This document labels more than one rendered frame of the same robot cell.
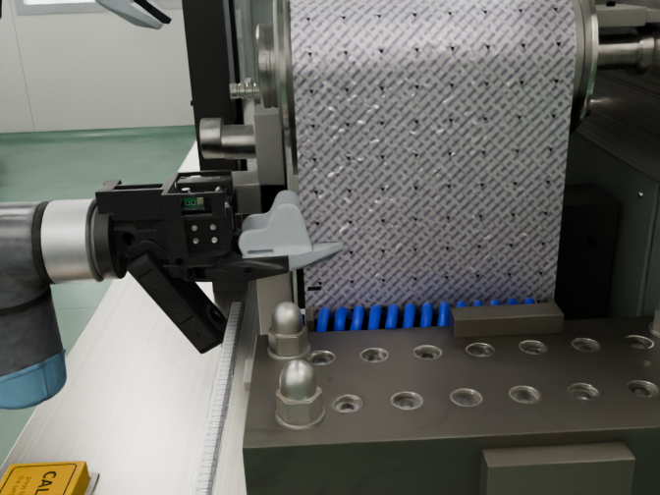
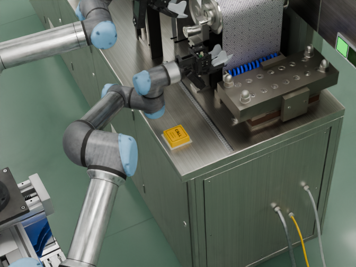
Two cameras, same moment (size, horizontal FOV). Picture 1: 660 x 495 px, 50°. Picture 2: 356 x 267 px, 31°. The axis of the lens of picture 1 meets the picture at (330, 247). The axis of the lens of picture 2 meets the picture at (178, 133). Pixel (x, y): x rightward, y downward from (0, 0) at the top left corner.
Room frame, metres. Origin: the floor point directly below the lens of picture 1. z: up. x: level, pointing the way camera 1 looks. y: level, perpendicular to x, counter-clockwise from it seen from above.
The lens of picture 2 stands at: (-0.95, 0.83, 2.56)
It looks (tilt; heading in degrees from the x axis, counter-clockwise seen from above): 47 degrees down; 338
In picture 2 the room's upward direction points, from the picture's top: 5 degrees counter-clockwise
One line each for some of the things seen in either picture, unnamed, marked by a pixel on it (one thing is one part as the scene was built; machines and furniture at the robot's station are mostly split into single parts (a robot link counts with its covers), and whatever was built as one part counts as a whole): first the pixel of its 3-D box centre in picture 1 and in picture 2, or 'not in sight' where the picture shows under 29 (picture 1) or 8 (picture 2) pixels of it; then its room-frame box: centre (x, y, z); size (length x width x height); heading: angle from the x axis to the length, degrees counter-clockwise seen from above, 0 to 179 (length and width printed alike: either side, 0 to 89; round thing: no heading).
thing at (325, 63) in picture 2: not in sight; (325, 64); (0.44, -0.29, 1.05); 0.04 x 0.04 x 0.04
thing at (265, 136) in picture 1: (260, 253); (198, 56); (0.70, 0.07, 1.05); 0.06 x 0.05 x 0.31; 91
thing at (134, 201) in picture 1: (172, 229); (193, 63); (0.60, 0.14, 1.12); 0.12 x 0.08 x 0.09; 91
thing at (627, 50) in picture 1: (605, 52); not in sight; (0.67, -0.26, 1.25); 0.07 x 0.04 x 0.04; 91
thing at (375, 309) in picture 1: (431, 320); (254, 65); (0.58, -0.09, 1.03); 0.21 x 0.04 x 0.03; 91
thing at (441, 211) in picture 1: (431, 223); (252, 42); (0.60, -0.09, 1.11); 0.23 x 0.01 x 0.18; 91
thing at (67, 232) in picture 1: (83, 240); (171, 72); (0.60, 0.22, 1.11); 0.08 x 0.05 x 0.08; 1
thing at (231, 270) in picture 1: (239, 262); (211, 67); (0.58, 0.08, 1.09); 0.09 x 0.05 x 0.02; 90
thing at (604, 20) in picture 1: (617, 13); not in sight; (0.67, -0.27, 1.28); 0.06 x 0.05 x 0.02; 91
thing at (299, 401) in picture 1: (299, 388); (245, 95); (0.44, 0.03, 1.05); 0.04 x 0.04 x 0.04
